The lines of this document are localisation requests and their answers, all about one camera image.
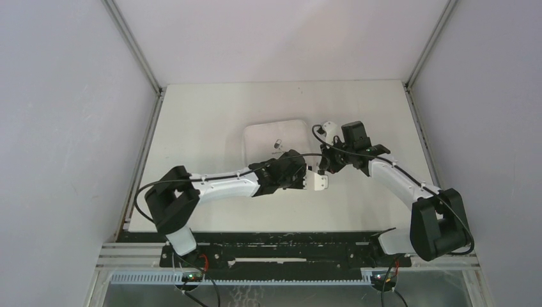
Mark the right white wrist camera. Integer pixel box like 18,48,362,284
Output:
321,122,340,146

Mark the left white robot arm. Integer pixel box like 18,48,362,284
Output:
144,150,307,267

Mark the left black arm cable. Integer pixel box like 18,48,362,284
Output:
133,153,329,307

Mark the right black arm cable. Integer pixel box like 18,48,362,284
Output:
311,123,475,256

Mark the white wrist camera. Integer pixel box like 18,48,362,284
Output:
321,122,340,146
304,170,329,191

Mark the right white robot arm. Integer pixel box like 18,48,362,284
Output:
311,121,475,266

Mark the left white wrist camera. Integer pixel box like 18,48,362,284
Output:
304,170,329,191

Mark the white medicine kit case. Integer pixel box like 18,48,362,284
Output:
242,120,320,165

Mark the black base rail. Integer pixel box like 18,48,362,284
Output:
117,231,412,283

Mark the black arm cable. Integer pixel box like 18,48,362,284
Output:
133,153,329,307
311,123,475,256

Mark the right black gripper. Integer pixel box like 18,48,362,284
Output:
320,137,354,175

